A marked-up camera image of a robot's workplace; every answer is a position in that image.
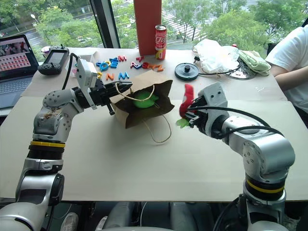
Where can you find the green plush toy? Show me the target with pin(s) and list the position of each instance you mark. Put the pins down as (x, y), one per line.
(144, 99)

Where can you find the red letter A magnet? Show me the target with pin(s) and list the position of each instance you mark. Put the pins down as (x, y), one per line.
(134, 65)

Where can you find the orange letter Z magnet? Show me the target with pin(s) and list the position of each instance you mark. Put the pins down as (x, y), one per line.
(156, 68)

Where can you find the blue letter W magnet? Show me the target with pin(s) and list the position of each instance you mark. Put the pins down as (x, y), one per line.
(123, 75)

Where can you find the black remote controller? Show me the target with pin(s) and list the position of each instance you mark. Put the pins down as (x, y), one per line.
(53, 61)

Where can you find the white sneaker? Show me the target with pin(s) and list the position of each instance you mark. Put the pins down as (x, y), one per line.
(101, 224)
(69, 222)

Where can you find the red letter Y magnet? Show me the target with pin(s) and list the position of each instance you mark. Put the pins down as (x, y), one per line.
(140, 58)

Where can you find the white plastic bag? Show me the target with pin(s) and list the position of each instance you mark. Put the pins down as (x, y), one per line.
(214, 56)

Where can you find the black round disc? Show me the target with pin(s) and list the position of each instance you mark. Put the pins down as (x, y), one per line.
(186, 71)

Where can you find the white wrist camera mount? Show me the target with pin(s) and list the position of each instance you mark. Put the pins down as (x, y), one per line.
(85, 72)
(214, 98)

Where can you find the red letter S magnet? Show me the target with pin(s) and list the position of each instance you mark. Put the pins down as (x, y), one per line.
(145, 65)

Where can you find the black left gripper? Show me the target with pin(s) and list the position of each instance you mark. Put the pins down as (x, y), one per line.
(99, 93)

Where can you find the blue letter J magnet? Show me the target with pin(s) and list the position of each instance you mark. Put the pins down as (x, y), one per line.
(141, 66)

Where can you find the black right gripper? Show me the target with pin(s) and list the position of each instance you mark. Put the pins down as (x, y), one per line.
(201, 113)

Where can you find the blue letter Q magnet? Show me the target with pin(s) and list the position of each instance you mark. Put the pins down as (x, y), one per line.
(104, 66)

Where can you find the blue letter E magnet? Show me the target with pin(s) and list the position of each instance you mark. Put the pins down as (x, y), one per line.
(114, 65)

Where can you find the black power plug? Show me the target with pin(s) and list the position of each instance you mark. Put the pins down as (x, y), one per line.
(196, 59)

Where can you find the dark window frame post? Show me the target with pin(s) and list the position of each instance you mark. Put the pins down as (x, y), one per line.
(106, 21)

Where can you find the orange upright board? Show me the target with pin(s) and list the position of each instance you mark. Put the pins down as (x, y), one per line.
(147, 26)

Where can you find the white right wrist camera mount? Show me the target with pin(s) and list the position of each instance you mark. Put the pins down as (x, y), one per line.
(214, 98)

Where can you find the yellow letter magnet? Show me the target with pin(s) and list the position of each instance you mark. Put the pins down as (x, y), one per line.
(99, 74)

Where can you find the small white box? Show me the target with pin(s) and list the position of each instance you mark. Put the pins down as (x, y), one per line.
(85, 57)

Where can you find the red letter M magnet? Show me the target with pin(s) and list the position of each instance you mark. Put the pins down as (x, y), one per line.
(122, 58)

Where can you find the green folded cloth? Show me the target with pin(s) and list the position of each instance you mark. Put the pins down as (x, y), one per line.
(253, 63)

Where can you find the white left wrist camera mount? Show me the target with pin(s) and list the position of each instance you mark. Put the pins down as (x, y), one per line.
(85, 72)

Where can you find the brown paper bag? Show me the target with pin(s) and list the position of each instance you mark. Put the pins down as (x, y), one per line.
(134, 113)

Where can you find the person in white shirt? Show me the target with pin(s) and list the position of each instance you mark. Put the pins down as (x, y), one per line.
(292, 62)

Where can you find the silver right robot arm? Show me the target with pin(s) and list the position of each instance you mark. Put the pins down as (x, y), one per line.
(262, 149)

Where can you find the orange letter N magnet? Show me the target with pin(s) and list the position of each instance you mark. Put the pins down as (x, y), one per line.
(110, 76)

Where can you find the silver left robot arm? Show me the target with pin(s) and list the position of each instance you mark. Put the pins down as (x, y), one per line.
(51, 120)

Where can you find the red soda can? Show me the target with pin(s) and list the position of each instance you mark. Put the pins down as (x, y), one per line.
(160, 41)

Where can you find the red chili plush toy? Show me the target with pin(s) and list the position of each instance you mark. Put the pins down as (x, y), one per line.
(188, 96)

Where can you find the white cup with lid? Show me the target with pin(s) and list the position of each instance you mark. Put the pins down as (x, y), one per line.
(45, 51)

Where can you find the blue letter X magnet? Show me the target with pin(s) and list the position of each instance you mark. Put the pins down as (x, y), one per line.
(114, 60)

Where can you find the grey laptop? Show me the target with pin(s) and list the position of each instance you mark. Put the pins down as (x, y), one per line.
(14, 72)

